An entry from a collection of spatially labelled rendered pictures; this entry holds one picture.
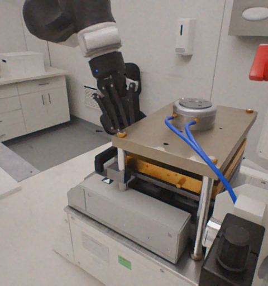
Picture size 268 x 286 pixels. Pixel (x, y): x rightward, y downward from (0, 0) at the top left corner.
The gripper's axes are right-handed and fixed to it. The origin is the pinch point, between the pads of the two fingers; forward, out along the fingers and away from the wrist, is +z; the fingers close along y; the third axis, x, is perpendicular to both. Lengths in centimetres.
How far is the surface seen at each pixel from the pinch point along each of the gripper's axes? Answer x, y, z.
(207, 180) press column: 13.3, -22.9, 1.9
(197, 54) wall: -152, 38, -17
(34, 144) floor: -103, 231, 26
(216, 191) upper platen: 10.3, -22.4, 5.4
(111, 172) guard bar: 13.8, -5.5, 0.7
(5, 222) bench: 18.4, 39.5, 15.0
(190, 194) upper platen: 10.3, -18.0, 6.2
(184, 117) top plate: 4.0, -17.0, -5.3
